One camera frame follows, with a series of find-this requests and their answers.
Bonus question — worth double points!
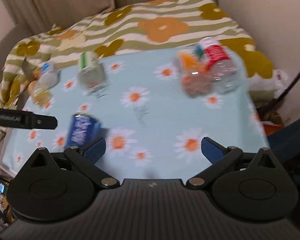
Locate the striped floral quilt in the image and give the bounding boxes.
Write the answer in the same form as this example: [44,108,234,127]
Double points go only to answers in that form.
[0,0,275,108]

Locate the light blue daisy tablecloth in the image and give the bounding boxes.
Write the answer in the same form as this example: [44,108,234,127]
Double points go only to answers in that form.
[1,49,268,180]

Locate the black cable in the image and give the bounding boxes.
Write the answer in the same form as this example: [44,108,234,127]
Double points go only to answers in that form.
[272,57,300,106]

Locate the yellow labelled clear cup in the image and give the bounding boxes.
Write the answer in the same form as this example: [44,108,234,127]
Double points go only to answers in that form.
[27,81,52,108]

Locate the orange labelled clear cup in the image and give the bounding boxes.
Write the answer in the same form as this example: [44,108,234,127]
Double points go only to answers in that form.
[173,49,212,98]

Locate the white blue labelled cup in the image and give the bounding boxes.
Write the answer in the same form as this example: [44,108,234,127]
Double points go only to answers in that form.
[38,61,59,88]

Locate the red labelled clear cup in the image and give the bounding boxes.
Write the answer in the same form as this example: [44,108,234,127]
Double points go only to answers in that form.
[194,37,239,94]

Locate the green labelled clear cup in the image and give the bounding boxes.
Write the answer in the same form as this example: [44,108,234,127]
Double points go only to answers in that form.
[77,51,107,97]

